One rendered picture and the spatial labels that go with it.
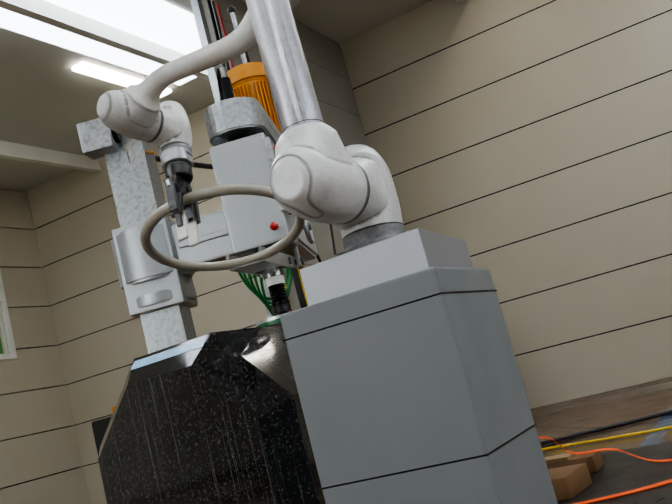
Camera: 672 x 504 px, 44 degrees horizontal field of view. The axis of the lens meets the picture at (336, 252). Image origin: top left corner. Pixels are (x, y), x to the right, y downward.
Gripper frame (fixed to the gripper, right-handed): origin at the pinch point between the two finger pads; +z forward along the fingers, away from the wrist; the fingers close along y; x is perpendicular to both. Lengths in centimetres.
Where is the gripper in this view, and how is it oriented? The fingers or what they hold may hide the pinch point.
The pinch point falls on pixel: (187, 231)
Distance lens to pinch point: 227.9
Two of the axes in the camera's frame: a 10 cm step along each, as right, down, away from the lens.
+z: 2.0, 8.8, -4.3
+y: 4.2, 3.1, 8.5
